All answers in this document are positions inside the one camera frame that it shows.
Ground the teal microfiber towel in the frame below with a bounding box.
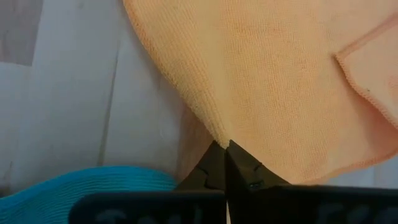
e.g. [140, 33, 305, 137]
[0, 166, 178, 224]

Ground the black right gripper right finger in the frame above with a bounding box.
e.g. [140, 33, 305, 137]
[226, 139, 290, 224]

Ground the orange microfiber towel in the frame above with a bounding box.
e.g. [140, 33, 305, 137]
[123, 0, 398, 187]

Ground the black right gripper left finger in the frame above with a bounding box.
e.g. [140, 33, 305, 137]
[174, 140, 225, 224]

